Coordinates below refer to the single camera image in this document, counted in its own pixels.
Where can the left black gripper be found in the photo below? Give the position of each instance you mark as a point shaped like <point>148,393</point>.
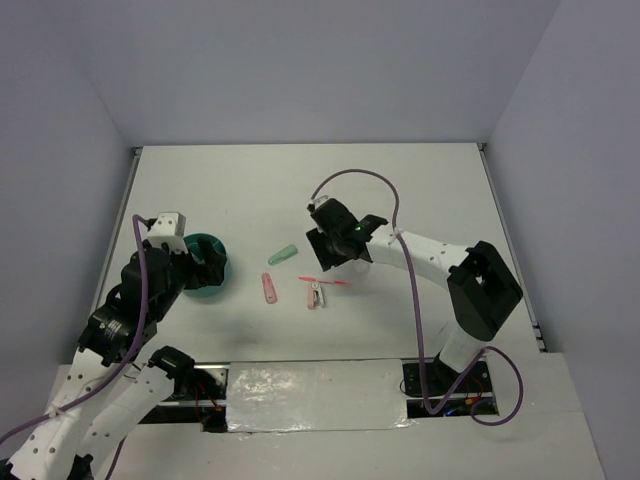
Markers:
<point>209,273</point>

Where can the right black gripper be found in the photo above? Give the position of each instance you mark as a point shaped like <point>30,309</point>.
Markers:
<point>318,238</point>

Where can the red pen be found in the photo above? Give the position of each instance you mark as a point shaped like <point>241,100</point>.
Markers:
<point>323,281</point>

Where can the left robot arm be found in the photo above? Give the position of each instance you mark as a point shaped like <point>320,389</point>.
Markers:
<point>98,405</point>

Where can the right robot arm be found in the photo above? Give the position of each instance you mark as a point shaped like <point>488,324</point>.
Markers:
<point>482,289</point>

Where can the teal round organizer container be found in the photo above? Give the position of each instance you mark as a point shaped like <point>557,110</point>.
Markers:
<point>208,267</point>

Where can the green pen cap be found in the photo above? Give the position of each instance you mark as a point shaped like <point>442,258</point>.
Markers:
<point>283,254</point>

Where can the pink small stapler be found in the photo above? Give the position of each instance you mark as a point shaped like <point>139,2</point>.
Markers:
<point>315,296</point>

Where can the pink correction tape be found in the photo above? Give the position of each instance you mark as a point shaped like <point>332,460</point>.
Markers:
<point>269,290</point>

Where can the silver foil plate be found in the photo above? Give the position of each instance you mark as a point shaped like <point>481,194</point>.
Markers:
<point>354,395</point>

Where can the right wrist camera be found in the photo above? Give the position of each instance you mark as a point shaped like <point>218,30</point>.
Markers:
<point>317,202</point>

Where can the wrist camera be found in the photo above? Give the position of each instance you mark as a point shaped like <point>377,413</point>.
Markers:
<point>317,202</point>
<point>168,229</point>

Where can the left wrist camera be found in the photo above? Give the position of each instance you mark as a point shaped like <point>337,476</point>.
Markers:
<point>168,229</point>

